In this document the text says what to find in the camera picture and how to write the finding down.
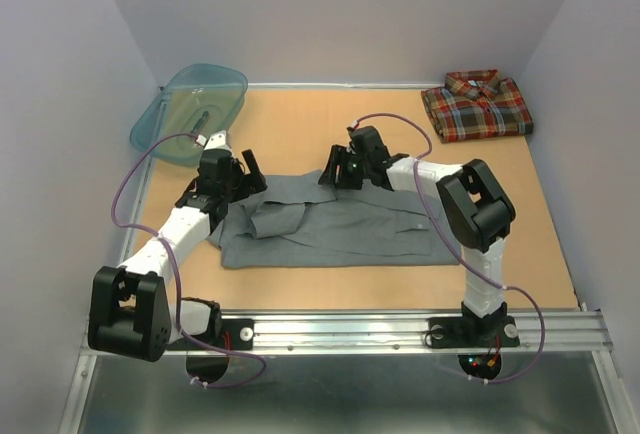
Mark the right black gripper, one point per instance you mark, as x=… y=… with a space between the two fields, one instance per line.
x=336 y=157

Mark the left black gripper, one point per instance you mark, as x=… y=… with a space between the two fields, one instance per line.
x=256 y=181

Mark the grey long sleeve shirt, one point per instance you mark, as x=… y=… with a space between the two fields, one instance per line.
x=296 y=222

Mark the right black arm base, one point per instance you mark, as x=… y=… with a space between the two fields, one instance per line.
x=467 y=330

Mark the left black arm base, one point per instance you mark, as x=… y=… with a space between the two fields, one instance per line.
x=235 y=334

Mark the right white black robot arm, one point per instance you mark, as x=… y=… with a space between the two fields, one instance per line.
x=478 y=211

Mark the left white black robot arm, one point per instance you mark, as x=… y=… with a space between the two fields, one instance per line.
x=130 y=314

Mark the teal transparent plastic bin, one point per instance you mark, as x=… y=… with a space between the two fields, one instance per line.
x=201 y=99

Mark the folded plaid flannel shirt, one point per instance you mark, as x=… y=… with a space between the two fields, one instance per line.
x=475 y=105

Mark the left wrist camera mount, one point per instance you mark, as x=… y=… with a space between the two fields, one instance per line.
x=217 y=141

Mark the aluminium rail frame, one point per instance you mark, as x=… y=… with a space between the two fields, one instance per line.
x=341 y=349

